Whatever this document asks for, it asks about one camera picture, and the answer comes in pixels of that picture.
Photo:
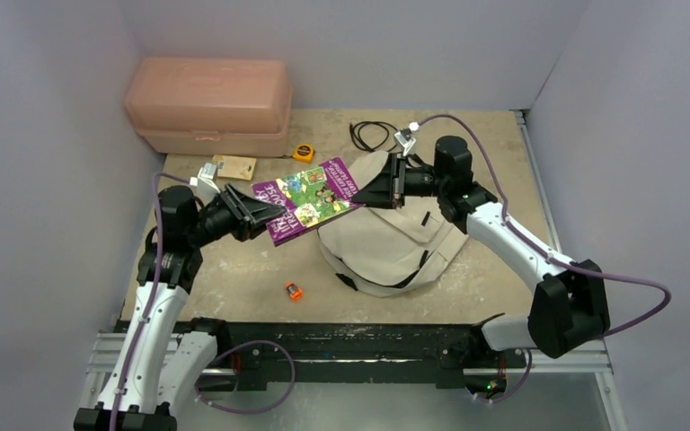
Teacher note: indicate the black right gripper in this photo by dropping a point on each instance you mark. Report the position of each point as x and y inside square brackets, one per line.
[396, 180]

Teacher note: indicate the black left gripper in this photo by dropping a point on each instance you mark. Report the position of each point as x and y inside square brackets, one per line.
[250, 208]

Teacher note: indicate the beige canvas backpack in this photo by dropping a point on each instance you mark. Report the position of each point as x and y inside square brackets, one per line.
[384, 252]

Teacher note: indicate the purple paperback book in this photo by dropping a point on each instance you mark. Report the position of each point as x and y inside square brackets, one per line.
[312, 197]

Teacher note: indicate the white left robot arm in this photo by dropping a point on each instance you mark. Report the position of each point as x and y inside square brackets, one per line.
[157, 369]

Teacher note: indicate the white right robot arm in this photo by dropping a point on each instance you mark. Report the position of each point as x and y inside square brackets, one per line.
[569, 305]

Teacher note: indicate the tan paper card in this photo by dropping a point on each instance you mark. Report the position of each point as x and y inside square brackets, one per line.
[234, 167]

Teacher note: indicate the yellow tape measure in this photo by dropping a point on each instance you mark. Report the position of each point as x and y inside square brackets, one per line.
[304, 153]

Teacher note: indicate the orange pencil sharpener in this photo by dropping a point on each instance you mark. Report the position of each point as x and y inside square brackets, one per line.
[294, 292]

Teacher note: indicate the pink plastic storage box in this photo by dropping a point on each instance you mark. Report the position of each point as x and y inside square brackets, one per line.
[209, 106]

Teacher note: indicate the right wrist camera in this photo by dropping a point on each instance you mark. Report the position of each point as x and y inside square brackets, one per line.
[405, 139]

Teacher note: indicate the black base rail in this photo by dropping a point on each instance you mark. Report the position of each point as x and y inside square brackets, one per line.
[438, 354]

